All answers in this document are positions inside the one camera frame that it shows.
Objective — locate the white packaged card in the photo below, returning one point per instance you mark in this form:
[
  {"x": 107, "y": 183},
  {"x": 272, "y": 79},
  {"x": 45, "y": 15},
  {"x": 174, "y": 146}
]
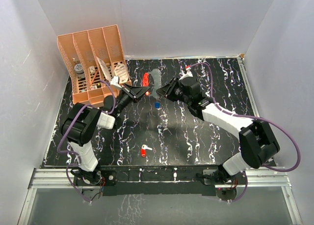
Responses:
[{"x": 106, "y": 70}]

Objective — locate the round metal tin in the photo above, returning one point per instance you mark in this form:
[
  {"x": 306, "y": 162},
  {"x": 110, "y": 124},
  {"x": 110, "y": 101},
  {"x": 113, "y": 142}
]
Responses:
[{"x": 78, "y": 68}]

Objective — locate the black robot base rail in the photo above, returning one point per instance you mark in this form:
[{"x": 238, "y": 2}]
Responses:
[{"x": 159, "y": 180}]

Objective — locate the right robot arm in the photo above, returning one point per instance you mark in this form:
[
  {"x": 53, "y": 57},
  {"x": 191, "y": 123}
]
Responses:
[{"x": 256, "y": 138}]

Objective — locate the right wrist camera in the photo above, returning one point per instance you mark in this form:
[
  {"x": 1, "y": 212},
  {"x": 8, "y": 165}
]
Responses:
[{"x": 187, "y": 73}]

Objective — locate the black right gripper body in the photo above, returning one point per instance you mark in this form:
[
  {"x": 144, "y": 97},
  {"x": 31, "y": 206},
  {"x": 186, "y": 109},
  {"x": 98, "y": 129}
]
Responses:
[{"x": 177, "y": 94}]

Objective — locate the silver key with blue tag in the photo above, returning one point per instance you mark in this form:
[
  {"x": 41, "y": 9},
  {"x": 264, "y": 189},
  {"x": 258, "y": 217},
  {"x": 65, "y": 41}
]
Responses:
[{"x": 157, "y": 105}]

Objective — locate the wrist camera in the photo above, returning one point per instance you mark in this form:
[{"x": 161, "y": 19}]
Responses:
[
  {"x": 115, "y": 81},
  {"x": 187, "y": 73}
]

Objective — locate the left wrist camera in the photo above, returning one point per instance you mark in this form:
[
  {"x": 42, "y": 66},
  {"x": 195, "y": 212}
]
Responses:
[{"x": 115, "y": 81}]

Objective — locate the peach plastic desk organizer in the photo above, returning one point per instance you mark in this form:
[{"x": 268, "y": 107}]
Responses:
[{"x": 83, "y": 47}]

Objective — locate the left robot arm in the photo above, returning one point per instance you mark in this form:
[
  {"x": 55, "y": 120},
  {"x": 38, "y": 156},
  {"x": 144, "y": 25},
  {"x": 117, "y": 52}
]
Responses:
[{"x": 81, "y": 123}]

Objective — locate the silver key with red tag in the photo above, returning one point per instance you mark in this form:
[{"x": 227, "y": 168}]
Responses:
[{"x": 144, "y": 148}]

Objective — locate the small white box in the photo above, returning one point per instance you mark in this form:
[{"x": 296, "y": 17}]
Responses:
[{"x": 92, "y": 69}]

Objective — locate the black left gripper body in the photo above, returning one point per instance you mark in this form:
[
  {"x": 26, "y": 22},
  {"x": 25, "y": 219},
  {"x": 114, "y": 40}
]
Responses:
[{"x": 124, "y": 98}]

